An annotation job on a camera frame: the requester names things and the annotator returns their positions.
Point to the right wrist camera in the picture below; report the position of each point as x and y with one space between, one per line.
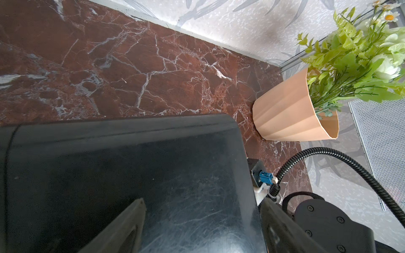
265 184

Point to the white wire mesh basket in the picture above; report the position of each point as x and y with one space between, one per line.
381 129

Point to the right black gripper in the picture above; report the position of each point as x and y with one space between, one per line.
331 228

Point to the black drawer unit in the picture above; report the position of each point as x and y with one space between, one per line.
62 183

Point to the beige plant pot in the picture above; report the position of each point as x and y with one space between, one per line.
286 113

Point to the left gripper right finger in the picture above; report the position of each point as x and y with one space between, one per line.
282 234

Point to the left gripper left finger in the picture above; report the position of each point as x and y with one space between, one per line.
122 235

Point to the green artificial plant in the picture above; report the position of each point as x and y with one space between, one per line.
362 59

